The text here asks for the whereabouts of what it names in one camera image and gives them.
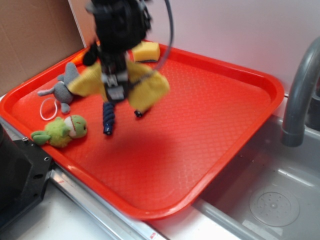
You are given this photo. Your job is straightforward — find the grey plush mouse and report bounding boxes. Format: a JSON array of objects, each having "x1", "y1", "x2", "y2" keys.
[{"x1": 37, "y1": 62, "x2": 80, "y2": 121}]

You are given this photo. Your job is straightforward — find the dark blue rope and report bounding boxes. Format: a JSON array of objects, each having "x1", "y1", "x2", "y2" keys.
[{"x1": 102, "y1": 101, "x2": 146, "y2": 136}]

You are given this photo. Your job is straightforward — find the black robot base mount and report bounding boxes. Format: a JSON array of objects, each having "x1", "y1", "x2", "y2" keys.
[{"x1": 0, "y1": 126, "x2": 52, "y2": 230}]

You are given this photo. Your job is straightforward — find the brown cardboard panel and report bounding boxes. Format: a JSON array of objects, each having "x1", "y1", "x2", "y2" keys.
[{"x1": 0, "y1": 0, "x2": 84, "y2": 95}]

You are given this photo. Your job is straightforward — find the green plush frog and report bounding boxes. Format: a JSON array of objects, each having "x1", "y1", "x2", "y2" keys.
[{"x1": 31, "y1": 115, "x2": 88, "y2": 148}]

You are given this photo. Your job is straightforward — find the yellow cloth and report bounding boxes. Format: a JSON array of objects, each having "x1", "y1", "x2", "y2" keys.
[{"x1": 67, "y1": 60, "x2": 170, "y2": 113}]

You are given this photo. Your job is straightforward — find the red plastic tray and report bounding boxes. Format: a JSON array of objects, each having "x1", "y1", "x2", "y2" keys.
[{"x1": 0, "y1": 41, "x2": 286, "y2": 221}]

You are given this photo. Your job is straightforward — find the yellow sponge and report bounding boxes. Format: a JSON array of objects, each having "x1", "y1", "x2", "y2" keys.
[{"x1": 131, "y1": 41, "x2": 161, "y2": 62}]

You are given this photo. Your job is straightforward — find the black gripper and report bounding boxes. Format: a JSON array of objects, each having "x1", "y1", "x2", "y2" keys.
[{"x1": 83, "y1": 0, "x2": 151, "y2": 102}]

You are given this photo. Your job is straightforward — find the grey sink basin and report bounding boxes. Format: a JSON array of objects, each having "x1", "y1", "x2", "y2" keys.
[{"x1": 194, "y1": 117, "x2": 320, "y2": 240}]

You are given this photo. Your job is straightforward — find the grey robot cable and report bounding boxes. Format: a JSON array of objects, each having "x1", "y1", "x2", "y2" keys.
[{"x1": 131, "y1": 0, "x2": 175, "y2": 87}]

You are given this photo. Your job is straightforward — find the grey faucet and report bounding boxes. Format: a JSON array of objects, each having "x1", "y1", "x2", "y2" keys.
[{"x1": 280, "y1": 37, "x2": 320, "y2": 147}]

